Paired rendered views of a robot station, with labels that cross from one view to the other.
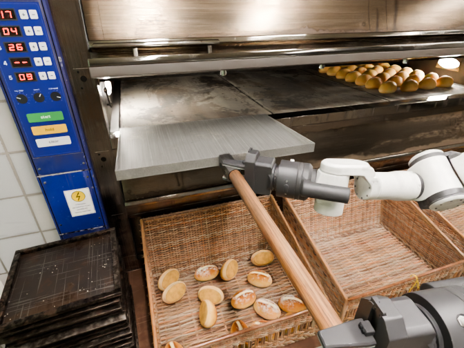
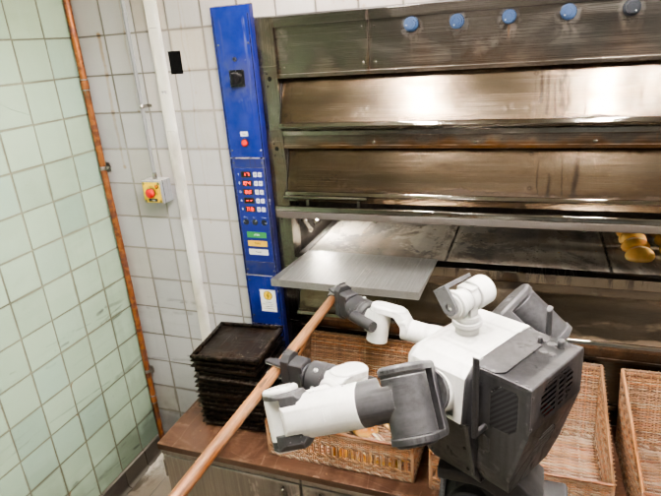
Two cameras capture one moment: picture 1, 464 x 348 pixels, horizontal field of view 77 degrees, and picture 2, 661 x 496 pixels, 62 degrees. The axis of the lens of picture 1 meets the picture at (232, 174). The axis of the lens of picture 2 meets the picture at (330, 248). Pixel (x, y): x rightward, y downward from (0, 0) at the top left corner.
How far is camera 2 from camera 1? 135 cm
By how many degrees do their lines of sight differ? 37
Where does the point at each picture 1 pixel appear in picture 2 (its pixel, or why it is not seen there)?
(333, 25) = (491, 187)
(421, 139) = not seen: outside the picture
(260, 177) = (341, 303)
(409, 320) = (295, 361)
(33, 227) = (239, 311)
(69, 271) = (241, 342)
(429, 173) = not seen: hidden behind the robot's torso
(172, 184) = not seen: hidden behind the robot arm
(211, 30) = (372, 187)
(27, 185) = (241, 279)
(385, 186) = (411, 332)
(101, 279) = (253, 353)
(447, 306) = (316, 364)
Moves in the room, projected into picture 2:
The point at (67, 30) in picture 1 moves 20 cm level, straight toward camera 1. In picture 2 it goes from (277, 182) to (263, 196)
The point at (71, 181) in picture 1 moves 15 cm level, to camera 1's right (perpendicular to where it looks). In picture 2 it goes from (265, 282) to (291, 290)
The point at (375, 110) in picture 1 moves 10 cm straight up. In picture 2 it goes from (571, 279) to (574, 252)
